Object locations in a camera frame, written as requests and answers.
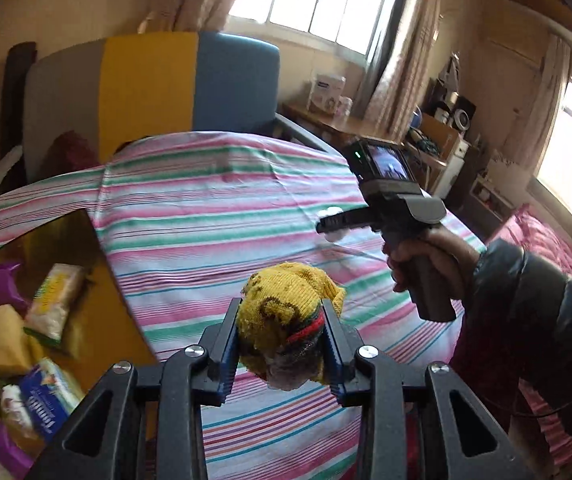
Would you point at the green label snack packet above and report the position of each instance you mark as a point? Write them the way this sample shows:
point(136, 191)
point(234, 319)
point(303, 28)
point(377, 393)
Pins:
point(55, 300)

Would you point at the dark red cushion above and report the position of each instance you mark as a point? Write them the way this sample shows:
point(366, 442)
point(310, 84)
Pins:
point(70, 152)

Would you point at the gold box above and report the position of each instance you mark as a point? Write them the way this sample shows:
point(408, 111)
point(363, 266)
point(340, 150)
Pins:
point(110, 320)

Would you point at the white printed box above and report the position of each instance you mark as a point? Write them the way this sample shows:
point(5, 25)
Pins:
point(326, 92)

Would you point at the beige side curtain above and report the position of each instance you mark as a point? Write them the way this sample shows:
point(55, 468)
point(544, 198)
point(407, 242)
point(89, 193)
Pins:
point(548, 110)

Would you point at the purple snack packet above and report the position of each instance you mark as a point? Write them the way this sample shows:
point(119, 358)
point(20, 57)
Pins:
point(5, 447)
point(8, 280)

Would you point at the yellow knitted sock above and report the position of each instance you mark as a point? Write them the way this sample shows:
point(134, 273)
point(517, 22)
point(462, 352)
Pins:
point(286, 300)

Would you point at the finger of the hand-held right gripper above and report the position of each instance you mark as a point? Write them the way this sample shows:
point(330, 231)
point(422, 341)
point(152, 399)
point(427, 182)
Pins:
point(351, 219)

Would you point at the cluttered shelf unit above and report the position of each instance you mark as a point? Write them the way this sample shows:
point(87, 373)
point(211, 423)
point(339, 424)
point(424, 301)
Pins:
point(448, 105)

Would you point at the person's right hand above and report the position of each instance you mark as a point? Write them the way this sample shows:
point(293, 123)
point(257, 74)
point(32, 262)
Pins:
point(456, 265)

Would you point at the white cabinet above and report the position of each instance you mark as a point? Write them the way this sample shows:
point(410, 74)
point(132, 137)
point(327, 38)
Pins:
point(451, 170)

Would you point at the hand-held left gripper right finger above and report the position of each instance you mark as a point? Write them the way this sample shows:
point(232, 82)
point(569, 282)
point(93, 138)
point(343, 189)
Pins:
point(333, 350)

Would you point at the white tissue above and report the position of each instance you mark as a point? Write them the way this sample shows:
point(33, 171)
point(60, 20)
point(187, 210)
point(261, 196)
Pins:
point(335, 210)

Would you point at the grey yellow blue sofa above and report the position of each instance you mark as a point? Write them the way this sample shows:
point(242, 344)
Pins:
point(236, 85)

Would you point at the wooden crate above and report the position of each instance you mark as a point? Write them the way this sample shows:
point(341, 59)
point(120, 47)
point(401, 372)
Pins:
point(436, 132)

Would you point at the small pink container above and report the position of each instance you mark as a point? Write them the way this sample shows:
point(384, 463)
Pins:
point(343, 107)

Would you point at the yellow snack packet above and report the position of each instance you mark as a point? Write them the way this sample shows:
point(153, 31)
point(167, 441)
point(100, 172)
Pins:
point(3, 340)

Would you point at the wooden side desk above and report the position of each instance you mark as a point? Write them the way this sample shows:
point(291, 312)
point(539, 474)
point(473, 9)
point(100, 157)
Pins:
point(346, 127)

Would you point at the person's right forearm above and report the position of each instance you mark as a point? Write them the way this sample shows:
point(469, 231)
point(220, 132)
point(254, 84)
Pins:
point(531, 320)

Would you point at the blue tissue pack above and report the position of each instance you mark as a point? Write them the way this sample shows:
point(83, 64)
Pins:
point(45, 400)

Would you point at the side window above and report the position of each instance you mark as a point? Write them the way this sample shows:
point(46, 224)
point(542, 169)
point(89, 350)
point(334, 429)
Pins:
point(571, 155)

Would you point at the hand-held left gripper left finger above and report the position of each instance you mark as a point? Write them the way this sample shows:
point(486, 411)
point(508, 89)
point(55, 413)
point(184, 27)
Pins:
point(228, 340)

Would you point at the striped bed sheet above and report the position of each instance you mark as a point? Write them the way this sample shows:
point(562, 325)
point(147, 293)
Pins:
point(205, 200)

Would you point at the bright window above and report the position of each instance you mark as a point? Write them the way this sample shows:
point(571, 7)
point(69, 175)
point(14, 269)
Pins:
point(316, 0)

